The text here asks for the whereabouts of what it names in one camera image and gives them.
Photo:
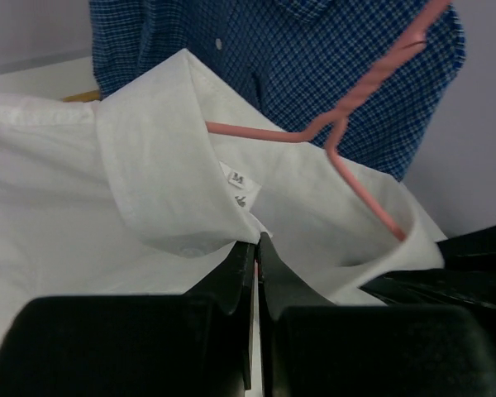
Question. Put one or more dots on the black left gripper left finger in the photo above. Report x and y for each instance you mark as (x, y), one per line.
(192, 344)

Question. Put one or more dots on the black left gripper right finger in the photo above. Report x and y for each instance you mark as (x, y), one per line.
(313, 347)

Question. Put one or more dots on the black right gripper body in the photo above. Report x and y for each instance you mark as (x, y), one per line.
(467, 279)

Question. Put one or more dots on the white shirt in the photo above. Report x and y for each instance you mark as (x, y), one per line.
(133, 195)

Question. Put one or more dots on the pink wire hanger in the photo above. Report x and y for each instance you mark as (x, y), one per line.
(410, 43)

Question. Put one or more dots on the blue checked shirt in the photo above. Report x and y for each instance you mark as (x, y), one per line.
(292, 60)

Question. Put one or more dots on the wooden clothes rack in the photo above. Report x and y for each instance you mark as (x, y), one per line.
(83, 97)

